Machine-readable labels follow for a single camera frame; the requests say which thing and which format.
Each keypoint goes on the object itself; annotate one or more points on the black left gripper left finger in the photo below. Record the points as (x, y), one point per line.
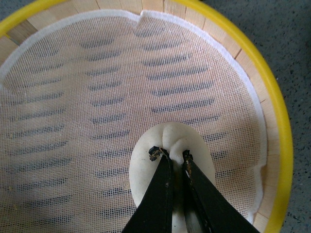
(155, 212)

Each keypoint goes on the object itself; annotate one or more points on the yellow rimmed bamboo steamer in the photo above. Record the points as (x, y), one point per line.
(277, 175)

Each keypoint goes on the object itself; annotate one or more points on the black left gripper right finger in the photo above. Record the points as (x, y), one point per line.
(206, 210)

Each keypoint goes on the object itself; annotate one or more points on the white steamed bun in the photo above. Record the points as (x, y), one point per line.
(175, 138)

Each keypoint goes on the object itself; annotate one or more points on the white mesh steamer cloth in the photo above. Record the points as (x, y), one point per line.
(76, 97)

